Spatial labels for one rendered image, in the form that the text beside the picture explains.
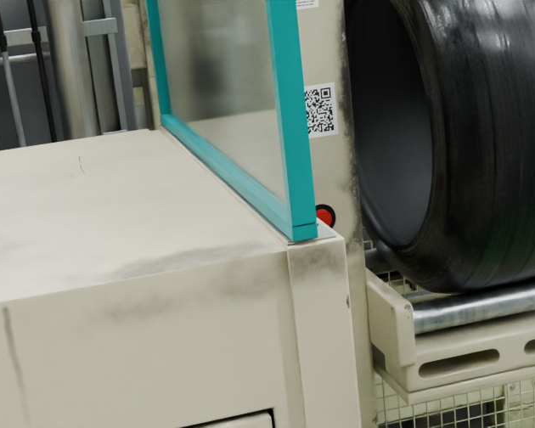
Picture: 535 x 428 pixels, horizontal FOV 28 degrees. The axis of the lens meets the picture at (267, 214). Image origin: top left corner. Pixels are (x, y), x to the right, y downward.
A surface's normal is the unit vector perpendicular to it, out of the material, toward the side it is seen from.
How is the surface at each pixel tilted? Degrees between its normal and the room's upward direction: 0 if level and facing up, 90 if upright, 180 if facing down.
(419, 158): 61
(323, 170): 90
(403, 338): 90
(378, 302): 90
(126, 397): 90
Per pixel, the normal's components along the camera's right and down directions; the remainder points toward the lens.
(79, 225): -0.11, -0.96
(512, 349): 0.26, 0.23
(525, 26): 0.18, -0.26
